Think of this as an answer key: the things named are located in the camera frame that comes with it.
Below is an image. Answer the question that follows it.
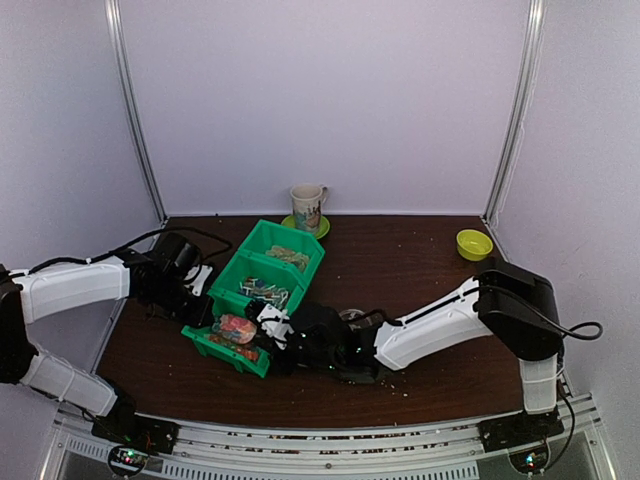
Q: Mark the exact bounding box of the silver metal scoop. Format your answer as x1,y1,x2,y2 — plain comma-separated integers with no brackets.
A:
216,314,257,345

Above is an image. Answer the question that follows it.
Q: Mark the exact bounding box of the green candy bin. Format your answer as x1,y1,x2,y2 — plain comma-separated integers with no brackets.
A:
181,314,270,378
237,220,325,281
209,252,309,312

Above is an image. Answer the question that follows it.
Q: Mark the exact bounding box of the clear plastic round container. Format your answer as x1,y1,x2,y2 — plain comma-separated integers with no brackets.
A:
339,309,365,322

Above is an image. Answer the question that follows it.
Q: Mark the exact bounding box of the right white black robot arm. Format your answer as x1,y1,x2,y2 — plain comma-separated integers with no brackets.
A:
246,257,604,442

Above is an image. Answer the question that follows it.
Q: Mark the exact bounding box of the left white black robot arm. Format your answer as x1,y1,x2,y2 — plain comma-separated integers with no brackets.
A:
1,232,216,444

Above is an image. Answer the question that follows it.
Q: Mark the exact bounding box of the green saucer plate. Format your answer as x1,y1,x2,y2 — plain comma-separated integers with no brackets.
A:
280,214,330,239

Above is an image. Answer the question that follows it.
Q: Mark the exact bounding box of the patterned ceramic mug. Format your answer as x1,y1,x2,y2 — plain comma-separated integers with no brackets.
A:
290,184,328,234

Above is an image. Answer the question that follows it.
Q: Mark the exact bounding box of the lime green bowl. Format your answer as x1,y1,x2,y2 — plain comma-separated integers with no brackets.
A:
456,229,494,262

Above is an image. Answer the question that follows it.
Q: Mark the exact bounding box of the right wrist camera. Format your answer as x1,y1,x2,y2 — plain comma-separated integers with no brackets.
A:
244,300,294,349

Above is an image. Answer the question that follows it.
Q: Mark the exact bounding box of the front aluminium rail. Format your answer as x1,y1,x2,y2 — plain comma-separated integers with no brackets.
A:
42,394,609,480

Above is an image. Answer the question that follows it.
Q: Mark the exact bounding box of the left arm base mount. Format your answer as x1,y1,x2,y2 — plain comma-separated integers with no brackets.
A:
91,413,179,455

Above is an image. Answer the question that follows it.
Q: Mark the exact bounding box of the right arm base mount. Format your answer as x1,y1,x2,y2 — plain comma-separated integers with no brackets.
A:
477,411,564,453

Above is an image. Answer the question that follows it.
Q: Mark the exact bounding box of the left aluminium frame post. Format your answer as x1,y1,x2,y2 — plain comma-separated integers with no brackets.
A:
104,0,168,223

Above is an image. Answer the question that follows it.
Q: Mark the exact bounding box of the aluminium frame post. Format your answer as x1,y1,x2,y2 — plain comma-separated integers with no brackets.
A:
484,0,547,228
104,0,168,223

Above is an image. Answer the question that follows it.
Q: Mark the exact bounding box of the right aluminium frame post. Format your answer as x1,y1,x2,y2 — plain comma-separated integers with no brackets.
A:
484,0,547,228

